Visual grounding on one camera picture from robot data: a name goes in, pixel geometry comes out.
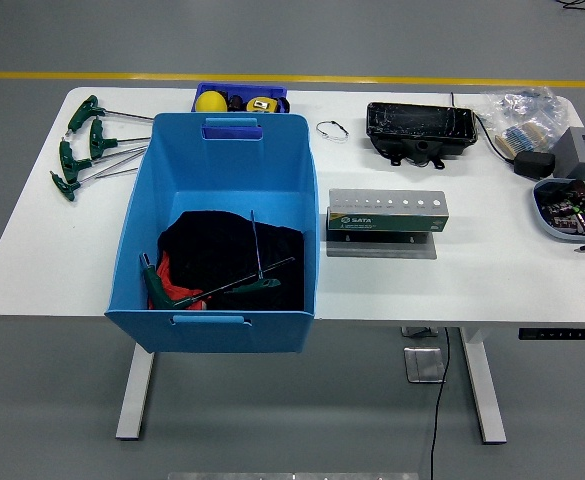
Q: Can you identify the small green T-handle hex key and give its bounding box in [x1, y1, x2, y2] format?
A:
[223, 209, 282, 297]

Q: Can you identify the large green T-handle hex key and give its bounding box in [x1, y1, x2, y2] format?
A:
[138, 252, 297, 312]

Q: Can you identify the big blue plastic box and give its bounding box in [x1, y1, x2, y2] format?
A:
[104, 112, 320, 354]

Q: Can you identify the dark electronic modules pile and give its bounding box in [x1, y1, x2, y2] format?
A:
[539, 180, 585, 236]

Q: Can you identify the grey foam block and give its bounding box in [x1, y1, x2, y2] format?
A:
[551, 125, 585, 181]

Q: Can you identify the light blue bowl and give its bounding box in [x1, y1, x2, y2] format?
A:
[531, 177, 585, 245]

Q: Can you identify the black power adapter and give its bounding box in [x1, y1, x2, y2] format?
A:
[512, 149, 556, 180]

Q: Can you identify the clear bag of resistor strips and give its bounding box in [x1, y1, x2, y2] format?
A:
[489, 114, 573, 162]

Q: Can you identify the clear bag of blue parts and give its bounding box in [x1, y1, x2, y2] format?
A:
[480, 85, 575, 126]

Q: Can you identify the black table control panel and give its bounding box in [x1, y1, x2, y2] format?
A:
[517, 327, 585, 342]

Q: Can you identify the black plastic tray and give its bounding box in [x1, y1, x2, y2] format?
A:
[365, 101, 478, 170]

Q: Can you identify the white table leg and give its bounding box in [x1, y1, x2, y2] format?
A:
[115, 343, 157, 442]
[459, 327, 508, 445]

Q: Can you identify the metal floor plate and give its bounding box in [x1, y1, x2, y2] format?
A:
[403, 346, 447, 385]

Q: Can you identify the yellow tape measure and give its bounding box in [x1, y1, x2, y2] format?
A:
[244, 95, 291, 114]

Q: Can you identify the dark blue plastic bin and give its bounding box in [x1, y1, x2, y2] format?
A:
[191, 82, 289, 142]

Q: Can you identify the black cloth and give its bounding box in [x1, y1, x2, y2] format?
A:
[156, 210, 306, 312]

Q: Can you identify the yellow ball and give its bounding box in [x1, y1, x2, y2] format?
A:
[194, 90, 229, 114]

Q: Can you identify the red cloth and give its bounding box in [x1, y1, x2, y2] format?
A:
[147, 249, 212, 311]

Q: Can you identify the black adapter cord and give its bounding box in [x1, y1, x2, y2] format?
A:
[450, 91, 518, 164]

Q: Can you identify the black looped cable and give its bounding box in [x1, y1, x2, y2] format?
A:
[554, 0, 585, 24]

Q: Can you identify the black floor cable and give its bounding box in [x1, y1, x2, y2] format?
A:
[428, 327, 452, 480]

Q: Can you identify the metal wire loop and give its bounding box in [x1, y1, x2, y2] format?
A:
[314, 119, 350, 142]

